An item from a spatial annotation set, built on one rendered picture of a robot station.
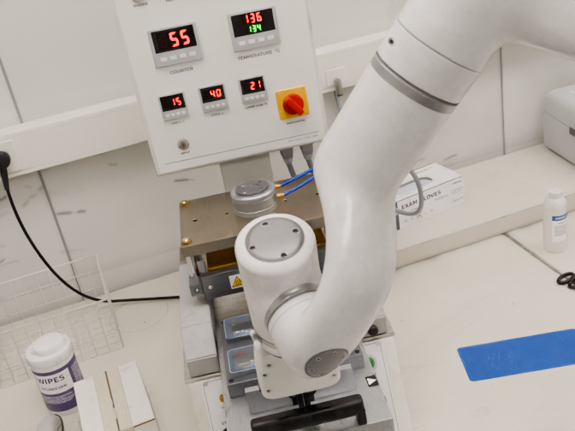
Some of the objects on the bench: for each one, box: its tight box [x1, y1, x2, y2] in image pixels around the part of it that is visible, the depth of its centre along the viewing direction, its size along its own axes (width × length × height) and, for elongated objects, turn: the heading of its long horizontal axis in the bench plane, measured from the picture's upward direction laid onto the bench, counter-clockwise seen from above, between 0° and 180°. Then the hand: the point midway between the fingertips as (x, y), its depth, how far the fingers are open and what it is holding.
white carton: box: [395, 162, 465, 231], centre depth 182 cm, size 12×23×7 cm, turn 135°
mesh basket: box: [0, 254, 124, 389], centre depth 164 cm, size 22×26×13 cm
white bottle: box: [543, 188, 567, 253], centre depth 163 cm, size 5×5×14 cm
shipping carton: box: [74, 361, 160, 431], centre depth 133 cm, size 19×13×9 cm
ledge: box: [395, 143, 575, 269], centre depth 189 cm, size 30×84×4 cm, turn 126°
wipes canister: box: [25, 333, 84, 416], centre depth 143 cm, size 9×9×15 cm
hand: (302, 395), depth 98 cm, fingers closed, pressing on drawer
